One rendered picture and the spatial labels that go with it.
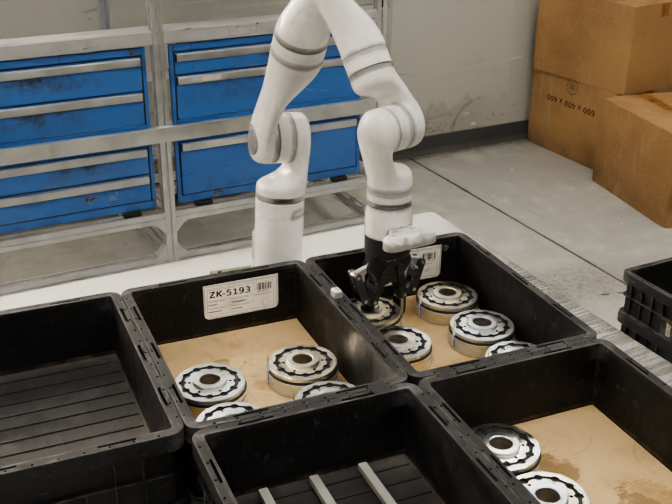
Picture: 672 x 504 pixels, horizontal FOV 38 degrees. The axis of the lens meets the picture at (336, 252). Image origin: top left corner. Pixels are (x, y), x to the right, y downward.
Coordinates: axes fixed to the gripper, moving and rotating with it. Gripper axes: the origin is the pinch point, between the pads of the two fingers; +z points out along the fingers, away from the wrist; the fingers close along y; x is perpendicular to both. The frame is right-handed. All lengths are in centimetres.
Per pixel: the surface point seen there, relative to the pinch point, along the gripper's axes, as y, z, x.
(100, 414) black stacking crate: 49.0, 2.4, 2.8
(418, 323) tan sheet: -4.6, 2.2, 2.9
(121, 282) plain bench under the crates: 26, 15, -61
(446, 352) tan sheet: -3.2, 2.2, 12.8
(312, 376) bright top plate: 20.8, -1.0, 13.2
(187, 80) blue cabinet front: -39, 9, -184
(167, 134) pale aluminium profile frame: -29, 26, -181
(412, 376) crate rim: 14.5, -7.7, 28.9
